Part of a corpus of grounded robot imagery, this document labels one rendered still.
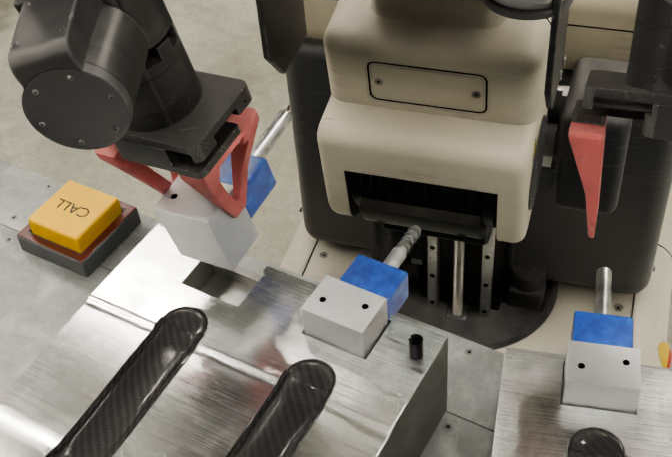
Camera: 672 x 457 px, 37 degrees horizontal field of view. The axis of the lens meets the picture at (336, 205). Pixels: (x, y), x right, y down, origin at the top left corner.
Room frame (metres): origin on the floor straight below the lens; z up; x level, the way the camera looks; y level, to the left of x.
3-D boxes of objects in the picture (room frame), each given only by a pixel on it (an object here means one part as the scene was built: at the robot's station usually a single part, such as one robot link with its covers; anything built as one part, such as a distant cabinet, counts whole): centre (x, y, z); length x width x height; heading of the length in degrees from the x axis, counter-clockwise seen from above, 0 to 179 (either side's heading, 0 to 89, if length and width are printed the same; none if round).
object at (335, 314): (0.50, -0.03, 0.89); 0.13 x 0.05 x 0.05; 146
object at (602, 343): (0.46, -0.19, 0.86); 0.13 x 0.05 x 0.05; 164
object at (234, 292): (0.53, 0.09, 0.87); 0.05 x 0.05 x 0.04; 57
